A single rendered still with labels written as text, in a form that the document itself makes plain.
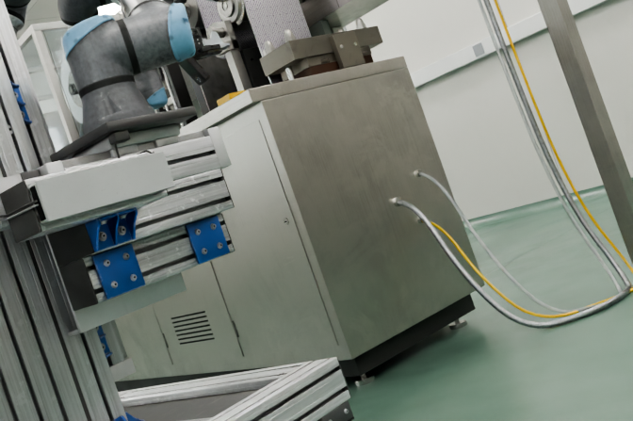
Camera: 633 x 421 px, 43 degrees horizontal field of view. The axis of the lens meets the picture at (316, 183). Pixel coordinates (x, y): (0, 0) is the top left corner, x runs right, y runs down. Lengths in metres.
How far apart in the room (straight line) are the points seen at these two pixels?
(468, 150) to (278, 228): 3.33
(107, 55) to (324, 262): 0.90
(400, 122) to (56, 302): 1.31
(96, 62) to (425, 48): 4.11
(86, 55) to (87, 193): 0.38
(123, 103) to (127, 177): 0.24
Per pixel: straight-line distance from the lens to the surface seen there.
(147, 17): 1.70
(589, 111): 2.46
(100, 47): 1.67
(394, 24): 5.74
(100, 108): 1.64
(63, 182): 1.37
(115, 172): 1.42
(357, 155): 2.40
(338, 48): 2.54
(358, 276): 2.30
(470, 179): 5.55
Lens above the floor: 0.55
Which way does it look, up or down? 1 degrees up
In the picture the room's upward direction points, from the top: 19 degrees counter-clockwise
